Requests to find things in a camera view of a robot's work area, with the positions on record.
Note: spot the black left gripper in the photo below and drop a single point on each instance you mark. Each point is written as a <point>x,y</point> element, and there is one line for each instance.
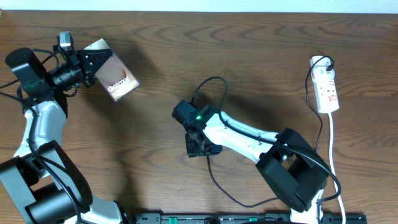
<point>83,58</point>

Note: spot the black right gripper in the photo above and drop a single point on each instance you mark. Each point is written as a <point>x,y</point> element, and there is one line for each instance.
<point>191,150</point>

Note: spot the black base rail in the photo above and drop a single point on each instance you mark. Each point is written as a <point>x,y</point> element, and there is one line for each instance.
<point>156,218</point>

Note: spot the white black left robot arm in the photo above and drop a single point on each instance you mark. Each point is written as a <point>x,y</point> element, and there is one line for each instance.
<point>42,181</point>

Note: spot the white usb charger plug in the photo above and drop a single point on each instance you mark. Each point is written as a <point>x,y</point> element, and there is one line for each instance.
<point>318,63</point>

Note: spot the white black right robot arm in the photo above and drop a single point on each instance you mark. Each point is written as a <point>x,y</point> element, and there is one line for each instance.
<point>285,160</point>

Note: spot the white power strip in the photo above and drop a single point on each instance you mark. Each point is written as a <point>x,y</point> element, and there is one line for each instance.
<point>325,89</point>

